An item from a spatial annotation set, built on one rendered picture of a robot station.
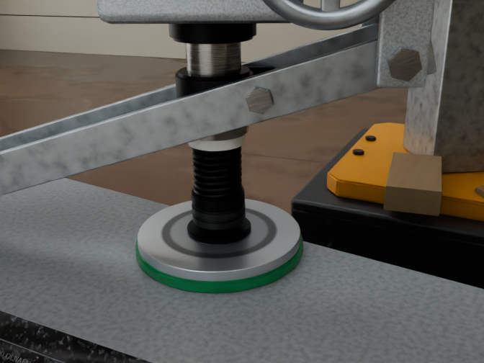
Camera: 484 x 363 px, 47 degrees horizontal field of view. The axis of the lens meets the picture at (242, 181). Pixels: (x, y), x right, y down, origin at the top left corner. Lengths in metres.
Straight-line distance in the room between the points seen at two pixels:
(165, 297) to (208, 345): 0.10
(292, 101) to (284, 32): 6.34
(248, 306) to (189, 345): 0.09
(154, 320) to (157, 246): 0.12
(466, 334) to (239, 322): 0.23
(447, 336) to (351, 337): 0.10
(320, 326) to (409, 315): 0.10
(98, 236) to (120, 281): 0.13
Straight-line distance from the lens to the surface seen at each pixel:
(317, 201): 1.20
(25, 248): 0.81
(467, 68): 1.25
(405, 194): 1.07
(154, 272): 0.68
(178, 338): 0.59
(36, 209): 0.92
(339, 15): 0.49
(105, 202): 0.91
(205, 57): 0.63
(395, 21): 0.58
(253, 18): 0.55
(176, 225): 0.75
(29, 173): 0.70
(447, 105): 1.25
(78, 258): 0.76
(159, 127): 0.63
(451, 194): 1.19
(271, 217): 0.76
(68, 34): 8.37
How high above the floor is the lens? 1.23
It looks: 22 degrees down
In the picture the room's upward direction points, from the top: 1 degrees counter-clockwise
